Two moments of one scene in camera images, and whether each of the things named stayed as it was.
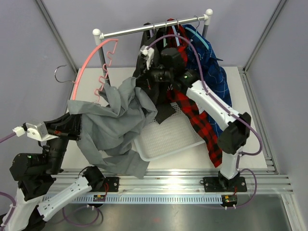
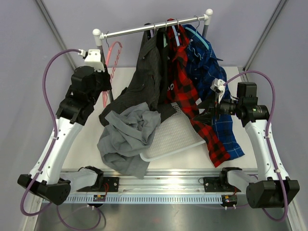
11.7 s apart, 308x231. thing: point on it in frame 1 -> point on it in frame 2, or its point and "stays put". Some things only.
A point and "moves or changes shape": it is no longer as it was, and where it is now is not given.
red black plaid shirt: x=189 y=107 stays put
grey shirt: x=108 y=129 moves or changes shape
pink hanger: x=116 y=40 moves or changes shape
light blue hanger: x=176 y=38 stays put
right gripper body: x=159 y=74 -> x=227 y=108
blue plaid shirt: x=203 y=62 stays put
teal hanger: x=195 y=32 stays put
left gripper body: x=65 y=133 -> x=102 y=81
